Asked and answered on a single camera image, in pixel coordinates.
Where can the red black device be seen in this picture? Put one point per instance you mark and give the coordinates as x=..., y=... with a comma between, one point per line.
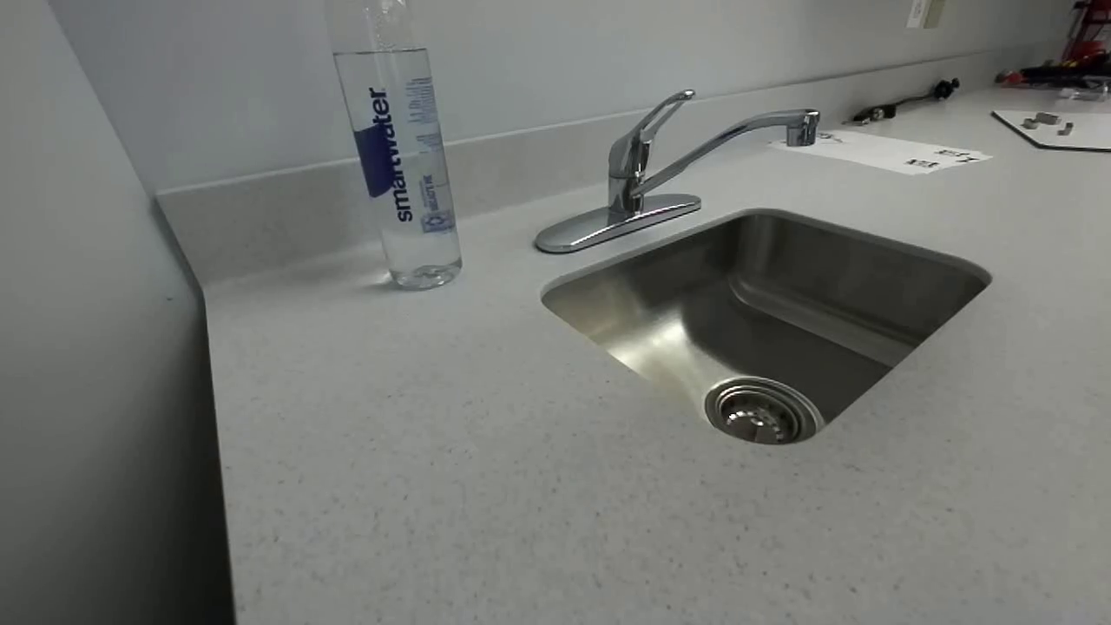
x=1084, y=62

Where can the chrome sink faucet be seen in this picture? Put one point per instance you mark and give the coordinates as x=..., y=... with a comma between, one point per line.
x=638, y=192

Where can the white wall outlet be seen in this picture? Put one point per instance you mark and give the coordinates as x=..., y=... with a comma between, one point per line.
x=926, y=11

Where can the white paper sheet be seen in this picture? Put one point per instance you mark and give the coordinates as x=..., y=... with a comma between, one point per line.
x=889, y=153

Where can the black tool on counter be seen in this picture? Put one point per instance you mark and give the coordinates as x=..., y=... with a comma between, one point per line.
x=889, y=108

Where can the metal sink drain strainer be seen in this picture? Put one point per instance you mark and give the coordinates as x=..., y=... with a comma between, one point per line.
x=762, y=410

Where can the stainless steel sink basin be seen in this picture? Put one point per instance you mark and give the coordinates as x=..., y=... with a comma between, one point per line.
x=821, y=308

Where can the clear smartwater bottle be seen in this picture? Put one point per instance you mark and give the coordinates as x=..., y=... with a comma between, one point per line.
x=390, y=103

